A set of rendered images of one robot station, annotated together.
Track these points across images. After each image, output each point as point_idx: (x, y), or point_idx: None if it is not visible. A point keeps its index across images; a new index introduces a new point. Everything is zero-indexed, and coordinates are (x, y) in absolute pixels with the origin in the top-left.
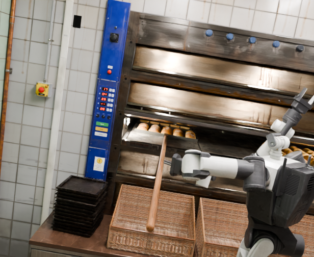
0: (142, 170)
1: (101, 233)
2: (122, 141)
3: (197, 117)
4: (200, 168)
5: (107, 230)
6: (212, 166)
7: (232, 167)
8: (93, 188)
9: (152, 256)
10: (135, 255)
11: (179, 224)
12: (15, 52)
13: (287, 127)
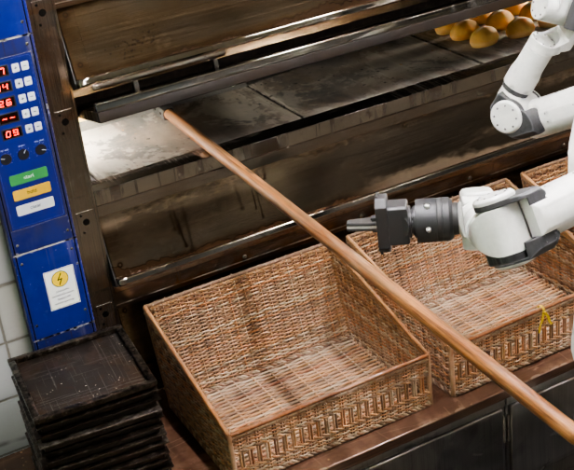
0: (183, 242)
1: (181, 460)
2: (98, 195)
3: (273, 36)
4: (538, 232)
5: (183, 444)
6: (564, 215)
7: None
8: (111, 366)
9: (347, 443)
10: (313, 464)
11: (323, 326)
12: None
13: None
